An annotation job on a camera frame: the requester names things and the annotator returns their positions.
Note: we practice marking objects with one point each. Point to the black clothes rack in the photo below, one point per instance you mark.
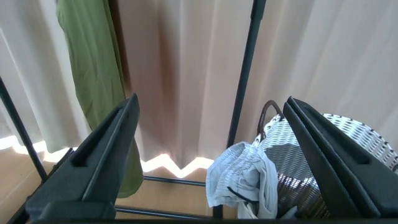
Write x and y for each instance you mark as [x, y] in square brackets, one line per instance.
[245, 68]

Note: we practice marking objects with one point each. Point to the beige curtain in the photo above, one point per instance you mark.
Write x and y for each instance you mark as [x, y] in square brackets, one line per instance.
[186, 77]

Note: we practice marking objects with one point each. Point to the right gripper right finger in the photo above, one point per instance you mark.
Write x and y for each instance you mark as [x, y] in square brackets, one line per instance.
[348, 174]

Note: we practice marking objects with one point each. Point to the white laundry basket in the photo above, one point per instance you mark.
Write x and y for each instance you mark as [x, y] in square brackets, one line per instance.
[289, 161]

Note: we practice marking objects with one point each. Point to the green shirt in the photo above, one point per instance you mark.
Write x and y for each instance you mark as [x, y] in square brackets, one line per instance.
[93, 62]

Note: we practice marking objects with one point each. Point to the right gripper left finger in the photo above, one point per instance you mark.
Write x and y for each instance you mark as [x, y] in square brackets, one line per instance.
[93, 174]

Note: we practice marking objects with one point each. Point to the pale grey garment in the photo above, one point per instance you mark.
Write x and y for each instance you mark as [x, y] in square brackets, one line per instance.
[242, 174]

